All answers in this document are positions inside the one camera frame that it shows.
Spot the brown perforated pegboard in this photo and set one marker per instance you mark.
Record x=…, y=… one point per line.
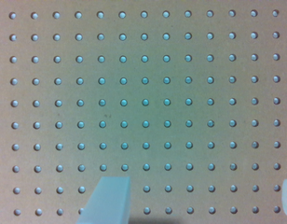
x=186, y=98

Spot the translucent gripper left finger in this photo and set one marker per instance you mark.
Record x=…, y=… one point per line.
x=109, y=203

